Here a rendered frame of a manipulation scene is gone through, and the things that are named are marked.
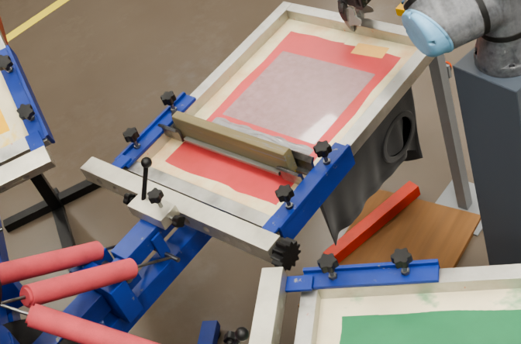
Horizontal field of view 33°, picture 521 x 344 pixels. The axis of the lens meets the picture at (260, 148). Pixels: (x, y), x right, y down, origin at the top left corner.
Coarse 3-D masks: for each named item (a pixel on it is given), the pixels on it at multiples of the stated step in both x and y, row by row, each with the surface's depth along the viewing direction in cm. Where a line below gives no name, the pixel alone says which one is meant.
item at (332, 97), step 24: (336, 72) 250; (360, 72) 247; (384, 72) 244; (312, 96) 245; (336, 96) 242; (360, 96) 240; (288, 120) 241; (312, 120) 238; (336, 120) 235; (312, 144) 231; (240, 168) 233; (240, 192) 226; (264, 192) 223
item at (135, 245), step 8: (136, 224) 216; (144, 224) 215; (152, 224) 214; (128, 232) 215; (136, 232) 214; (144, 232) 213; (152, 232) 213; (160, 232) 215; (168, 232) 217; (128, 240) 213; (136, 240) 212; (144, 240) 212; (120, 248) 212; (128, 248) 211; (136, 248) 210; (144, 248) 212; (152, 248) 214; (120, 256) 210; (128, 256) 209; (136, 256) 211; (144, 256) 213
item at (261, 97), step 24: (288, 48) 265; (312, 48) 262; (336, 48) 258; (264, 72) 260; (288, 72) 257; (312, 72) 253; (240, 96) 255; (264, 96) 252; (288, 96) 249; (240, 120) 247; (264, 120) 244; (192, 144) 246; (192, 168) 238; (216, 168) 235
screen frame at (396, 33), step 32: (256, 32) 270; (352, 32) 261; (384, 32) 252; (224, 64) 263; (416, 64) 237; (192, 96) 256; (384, 96) 231; (352, 128) 226; (192, 192) 226; (256, 224) 212
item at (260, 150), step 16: (176, 112) 241; (192, 128) 237; (208, 128) 232; (224, 128) 230; (224, 144) 232; (240, 144) 226; (256, 144) 222; (272, 144) 220; (256, 160) 227; (272, 160) 221; (288, 160) 218
